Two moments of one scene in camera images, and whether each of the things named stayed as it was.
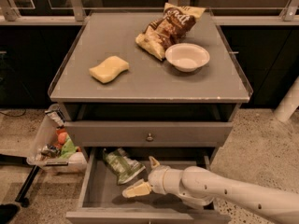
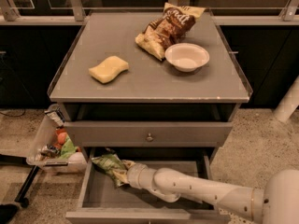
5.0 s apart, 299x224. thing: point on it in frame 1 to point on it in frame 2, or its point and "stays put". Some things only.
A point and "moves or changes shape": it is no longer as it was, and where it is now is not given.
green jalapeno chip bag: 121,163 moves or changes shape
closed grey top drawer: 149,133 stays put
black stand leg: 20,161 stays put
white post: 290,104 stays put
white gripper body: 156,178 to 134,174
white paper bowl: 187,57 stays put
